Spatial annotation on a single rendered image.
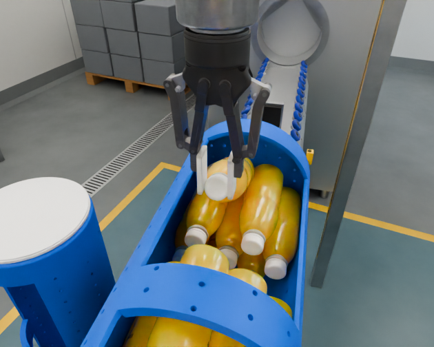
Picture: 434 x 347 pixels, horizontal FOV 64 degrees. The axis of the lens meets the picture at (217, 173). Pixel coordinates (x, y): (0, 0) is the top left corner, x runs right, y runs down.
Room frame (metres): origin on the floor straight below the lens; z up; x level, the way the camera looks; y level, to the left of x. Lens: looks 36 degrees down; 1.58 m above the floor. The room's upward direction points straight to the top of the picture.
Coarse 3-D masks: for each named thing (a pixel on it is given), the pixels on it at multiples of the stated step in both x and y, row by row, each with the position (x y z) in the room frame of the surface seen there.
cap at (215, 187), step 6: (216, 174) 0.42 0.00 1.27; (210, 180) 0.41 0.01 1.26; (216, 180) 0.41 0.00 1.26; (222, 180) 0.41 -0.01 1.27; (210, 186) 0.41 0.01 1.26; (216, 186) 0.40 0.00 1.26; (222, 186) 0.40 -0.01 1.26; (210, 192) 0.40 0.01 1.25; (216, 192) 0.40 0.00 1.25; (222, 192) 0.40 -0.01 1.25; (210, 198) 0.40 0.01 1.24; (216, 198) 0.39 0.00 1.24; (222, 198) 0.39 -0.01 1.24
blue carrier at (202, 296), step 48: (288, 144) 0.60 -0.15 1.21; (192, 192) 0.65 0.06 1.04; (144, 240) 0.36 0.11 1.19; (144, 288) 0.25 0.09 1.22; (192, 288) 0.24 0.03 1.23; (240, 288) 0.25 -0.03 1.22; (288, 288) 0.38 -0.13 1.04; (96, 336) 0.20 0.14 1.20; (240, 336) 0.20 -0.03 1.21; (288, 336) 0.22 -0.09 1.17
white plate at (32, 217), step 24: (0, 192) 0.66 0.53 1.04; (24, 192) 0.66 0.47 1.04; (48, 192) 0.66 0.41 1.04; (72, 192) 0.66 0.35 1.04; (0, 216) 0.57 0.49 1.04; (24, 216) 0.57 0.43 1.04; (48, 216) 0.57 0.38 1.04; (72, 216) 0.57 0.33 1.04; (0, 240) 0.50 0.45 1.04; (24, 240) 0.50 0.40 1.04; (48, 240) 0.50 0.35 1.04
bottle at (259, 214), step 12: (264, 168) 0.59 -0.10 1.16; (276, 168) 0.60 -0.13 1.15; (252, 180) 0.56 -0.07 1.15; (264, 180) 0.55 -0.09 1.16; (276, 180) 0.56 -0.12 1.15; (252, 192) 0.52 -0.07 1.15; (264, 192) 0.51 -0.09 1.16; (276, 192) 0.52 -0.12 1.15; (252, 204) 0.48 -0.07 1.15; (264, 204) 0.48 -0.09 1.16; (276, 204) 0.49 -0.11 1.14; (240, 216) 0.47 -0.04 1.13; (252, 216) 0.45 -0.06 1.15; (264, 216) 0.45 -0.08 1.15; (276, 216) 0.47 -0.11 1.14; (240, 228) 0.45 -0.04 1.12; (252, 228) 0.43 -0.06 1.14; (264, 228) 0.43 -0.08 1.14; (264, 240) 0.42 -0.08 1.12
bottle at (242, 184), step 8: (224, 160) 0.47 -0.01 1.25; (248, 160) 0.56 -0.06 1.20; (216, 168) 0.45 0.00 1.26; (224, 168) 0.45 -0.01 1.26; (248, 168) 0.51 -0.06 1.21; (208, 176) 0.44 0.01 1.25; (248, 176) 0.48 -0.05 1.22; (240, 184) 0.43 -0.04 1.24; (248, 184) 0.48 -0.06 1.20; (240, 192) 0.43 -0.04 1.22; (224, 200) 0.42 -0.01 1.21; (232, 200) 0.43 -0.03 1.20
